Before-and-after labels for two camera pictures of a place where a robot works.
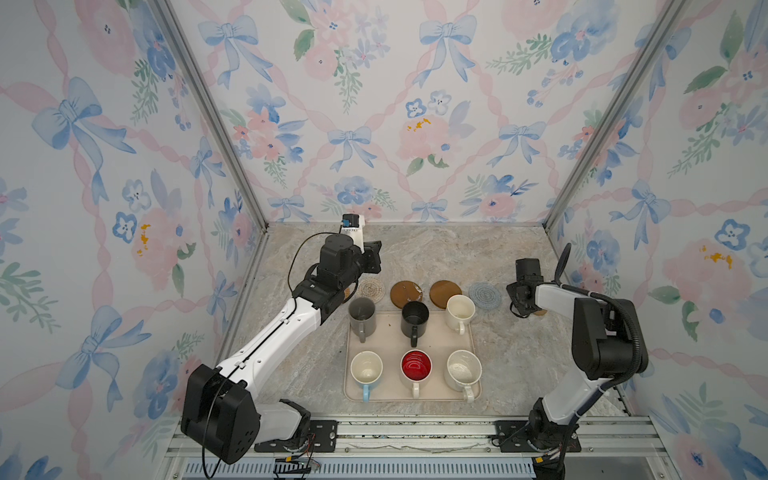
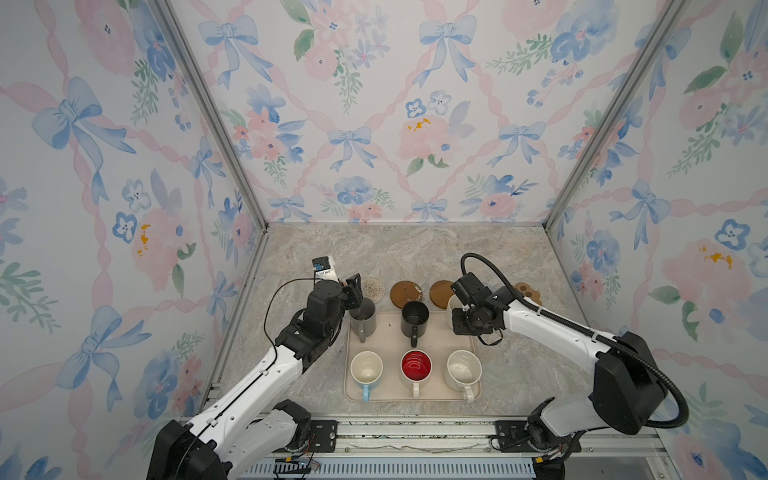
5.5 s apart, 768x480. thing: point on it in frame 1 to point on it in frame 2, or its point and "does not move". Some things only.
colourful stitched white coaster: [372, 289] does not move
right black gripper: [510, 289] to [458, 329]
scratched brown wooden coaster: [404, 292] does not move
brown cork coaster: [441, 291] does not move
